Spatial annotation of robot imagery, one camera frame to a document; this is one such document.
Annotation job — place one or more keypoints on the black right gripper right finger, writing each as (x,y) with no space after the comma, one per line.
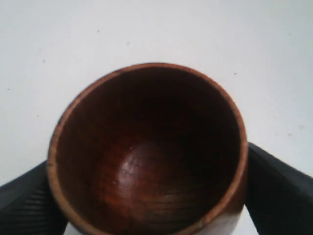
(279,197)

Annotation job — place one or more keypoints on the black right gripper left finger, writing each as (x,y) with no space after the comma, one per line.
(27,206)

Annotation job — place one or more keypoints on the brown wooden cup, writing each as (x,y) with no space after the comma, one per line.
(150,149)

